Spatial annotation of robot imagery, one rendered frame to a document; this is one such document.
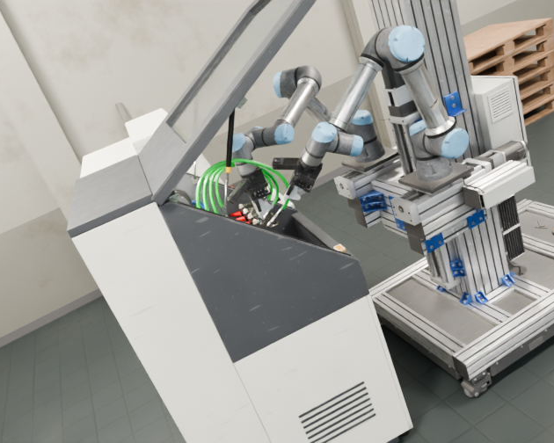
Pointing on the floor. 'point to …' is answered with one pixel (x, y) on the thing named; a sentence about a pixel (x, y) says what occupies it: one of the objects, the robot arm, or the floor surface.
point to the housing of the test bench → (157, 299)
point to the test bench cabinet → (329, 382)
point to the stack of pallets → (519, 61)
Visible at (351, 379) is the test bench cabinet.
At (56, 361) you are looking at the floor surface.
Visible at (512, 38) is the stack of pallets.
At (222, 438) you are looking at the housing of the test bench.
